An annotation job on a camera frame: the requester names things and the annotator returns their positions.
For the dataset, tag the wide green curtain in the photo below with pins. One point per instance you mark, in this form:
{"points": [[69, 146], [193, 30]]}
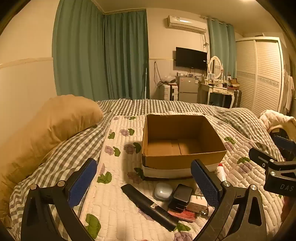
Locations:
{"points": [[76, 58]]}

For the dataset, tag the white dressing table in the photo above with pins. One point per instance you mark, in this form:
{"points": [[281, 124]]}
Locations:
{"points": [[218, 90]]}

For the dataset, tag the white louvred wardrobe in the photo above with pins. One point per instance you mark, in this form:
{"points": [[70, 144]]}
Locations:
{"points": [[266, 76]]}

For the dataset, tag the light green curtain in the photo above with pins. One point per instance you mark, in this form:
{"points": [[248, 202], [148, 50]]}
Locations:
{"points": [[219, 51]]}

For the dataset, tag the white oval mirror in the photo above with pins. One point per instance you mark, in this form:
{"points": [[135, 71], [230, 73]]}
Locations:
{"points": [[215, 66]]}

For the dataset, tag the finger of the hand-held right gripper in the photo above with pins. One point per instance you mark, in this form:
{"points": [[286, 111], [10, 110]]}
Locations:
{"points": [[285, 143], [261, 156]]}

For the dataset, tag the black remote control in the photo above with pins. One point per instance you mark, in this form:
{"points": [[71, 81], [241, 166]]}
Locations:
{"points": [[148, 204]]}

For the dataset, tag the white suitcase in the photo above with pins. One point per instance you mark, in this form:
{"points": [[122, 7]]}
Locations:
{"points": [[170, 92]]}

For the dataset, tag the small silver fridge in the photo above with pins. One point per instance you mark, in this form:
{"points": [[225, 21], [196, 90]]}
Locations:
{"points": [[187, 89]]}

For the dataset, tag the white earbuds case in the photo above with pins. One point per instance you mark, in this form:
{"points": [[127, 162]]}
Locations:
{"points": [[163, 191]]}

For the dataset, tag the red notebook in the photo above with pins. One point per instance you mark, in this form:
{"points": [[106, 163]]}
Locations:
{"points": [[185, 215]]}

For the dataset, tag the hanging white clothes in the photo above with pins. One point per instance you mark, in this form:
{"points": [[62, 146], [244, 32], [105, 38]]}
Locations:
{"points": [[288, 90]]}

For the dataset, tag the white air conditioner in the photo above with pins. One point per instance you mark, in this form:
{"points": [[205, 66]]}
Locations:
{"points": [[185, 23]]}

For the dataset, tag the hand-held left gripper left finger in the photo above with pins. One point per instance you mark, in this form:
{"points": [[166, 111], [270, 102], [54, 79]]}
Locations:
{"points": [[83, 183]]}

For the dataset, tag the green corner curtain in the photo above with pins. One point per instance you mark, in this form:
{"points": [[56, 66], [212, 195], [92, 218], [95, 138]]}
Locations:
{"points": [[127, 58]]}

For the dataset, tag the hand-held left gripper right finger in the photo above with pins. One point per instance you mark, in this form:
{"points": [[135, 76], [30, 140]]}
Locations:
{"points": [[204, 183]]}

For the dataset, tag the white padded jacket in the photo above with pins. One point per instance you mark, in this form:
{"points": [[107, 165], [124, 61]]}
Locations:
{"points": [[277, 120]]}

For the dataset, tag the white pole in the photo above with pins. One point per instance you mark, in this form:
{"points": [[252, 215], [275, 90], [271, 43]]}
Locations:
{"points": [[146, 81]]}

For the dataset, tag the white charger plug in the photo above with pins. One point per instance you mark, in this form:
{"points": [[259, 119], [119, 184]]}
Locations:
{"points": [[196, 202]]}

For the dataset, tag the silver suitcase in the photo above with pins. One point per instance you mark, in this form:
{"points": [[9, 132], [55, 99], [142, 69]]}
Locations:
{"points": [[237, 98]]}

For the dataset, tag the white floral quilt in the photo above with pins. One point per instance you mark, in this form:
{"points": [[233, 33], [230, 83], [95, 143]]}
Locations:
{"points": [[115, 208]]}

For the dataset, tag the tan pillow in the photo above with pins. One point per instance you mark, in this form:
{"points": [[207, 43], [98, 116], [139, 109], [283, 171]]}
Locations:
{"points": [[46, 129]]}

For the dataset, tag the black wall television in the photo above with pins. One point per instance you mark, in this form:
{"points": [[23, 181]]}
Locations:
{"points": [[190, 58]]}

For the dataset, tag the small brown cardboard box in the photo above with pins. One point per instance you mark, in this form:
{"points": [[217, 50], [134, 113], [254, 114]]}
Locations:
{"points": [[233, 83]]}

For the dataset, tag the white tube with red cap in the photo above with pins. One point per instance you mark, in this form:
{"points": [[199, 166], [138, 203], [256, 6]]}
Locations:
{"points": [[219, 173]]}

